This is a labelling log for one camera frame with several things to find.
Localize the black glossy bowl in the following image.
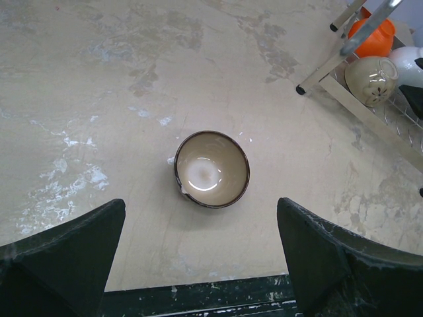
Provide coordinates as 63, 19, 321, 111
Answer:
344, 57, 399, 108

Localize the black table edge rail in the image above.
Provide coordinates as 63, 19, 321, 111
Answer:
98, 275, 303, 316

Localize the white bowl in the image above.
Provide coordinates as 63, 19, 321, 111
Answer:
389, 46, 422, 88

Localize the beige bowl with dark rim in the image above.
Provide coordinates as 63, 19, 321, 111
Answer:
174, 131, 250, 209

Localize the orange bowl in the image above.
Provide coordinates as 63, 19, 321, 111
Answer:
354, 19, 396, 58

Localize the stainless steel dish rack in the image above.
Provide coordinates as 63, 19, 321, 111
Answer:
296, 1, 422, 171

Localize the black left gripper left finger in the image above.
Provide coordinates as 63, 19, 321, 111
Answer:
1, 199, 126, 316

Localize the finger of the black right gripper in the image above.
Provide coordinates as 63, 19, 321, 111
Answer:
399, 85, 423, 119

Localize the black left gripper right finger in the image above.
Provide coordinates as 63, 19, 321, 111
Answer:
277, 197, 422, 316

